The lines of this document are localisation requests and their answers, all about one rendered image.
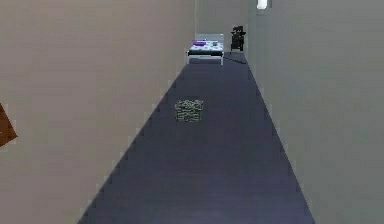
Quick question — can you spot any black chair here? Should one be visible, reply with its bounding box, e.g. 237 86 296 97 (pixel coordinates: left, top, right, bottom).
230 25 247 53

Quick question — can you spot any grey patterned floor cloth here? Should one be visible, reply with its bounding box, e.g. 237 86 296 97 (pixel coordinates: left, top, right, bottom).
174 98 205 123

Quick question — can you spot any brown wooden door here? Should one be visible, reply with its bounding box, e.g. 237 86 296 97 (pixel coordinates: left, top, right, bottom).
0 102 18 148

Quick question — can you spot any white bed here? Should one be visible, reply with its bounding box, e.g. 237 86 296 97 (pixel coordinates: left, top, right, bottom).
185 32 225 66

